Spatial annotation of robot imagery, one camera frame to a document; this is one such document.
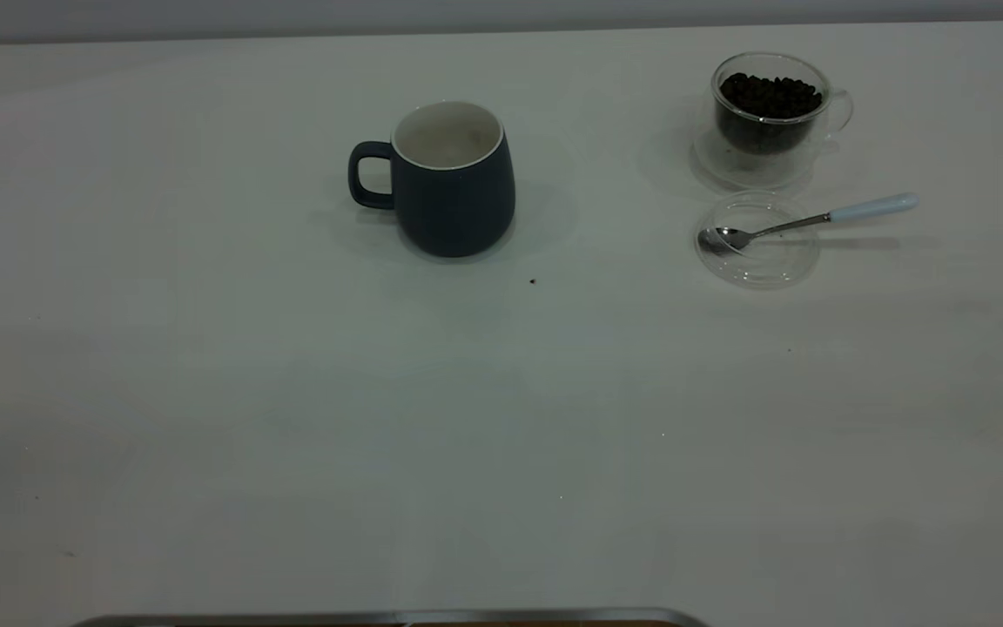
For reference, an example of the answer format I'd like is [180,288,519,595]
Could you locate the clear glass lid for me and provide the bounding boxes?
[694,191,821,291]

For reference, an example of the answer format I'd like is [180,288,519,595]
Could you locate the coffee beans in glass cup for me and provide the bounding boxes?
[717,71,824,157]

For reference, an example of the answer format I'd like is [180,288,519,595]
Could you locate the clear glass cup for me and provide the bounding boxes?
[690,51,856,192]

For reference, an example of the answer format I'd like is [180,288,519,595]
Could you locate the metal spoon with blue handle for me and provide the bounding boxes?
[697,192,920,257]

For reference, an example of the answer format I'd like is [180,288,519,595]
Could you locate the dark grey ceramic mug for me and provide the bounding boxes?
[347,99,518,260]

